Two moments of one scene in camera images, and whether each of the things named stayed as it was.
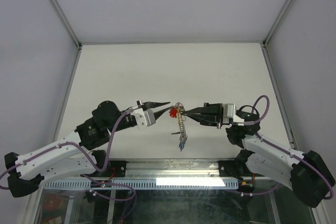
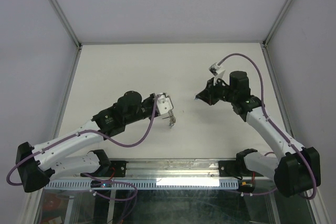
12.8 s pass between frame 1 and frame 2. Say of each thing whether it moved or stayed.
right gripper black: moved
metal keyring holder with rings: moved
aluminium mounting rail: stayed
